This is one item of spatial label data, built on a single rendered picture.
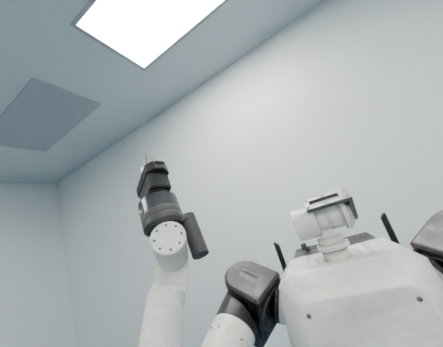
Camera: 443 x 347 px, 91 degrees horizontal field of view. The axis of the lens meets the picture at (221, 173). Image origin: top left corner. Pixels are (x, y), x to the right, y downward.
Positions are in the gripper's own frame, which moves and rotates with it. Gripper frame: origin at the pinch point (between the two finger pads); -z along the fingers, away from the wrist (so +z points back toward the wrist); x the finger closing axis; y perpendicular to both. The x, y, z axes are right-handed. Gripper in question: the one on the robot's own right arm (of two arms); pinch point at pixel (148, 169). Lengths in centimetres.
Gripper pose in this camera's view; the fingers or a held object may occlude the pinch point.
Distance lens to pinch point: 60.4
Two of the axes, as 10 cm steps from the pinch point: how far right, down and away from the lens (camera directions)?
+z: 3.9, 7.2, -5.8
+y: -8.1, -0.4, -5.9
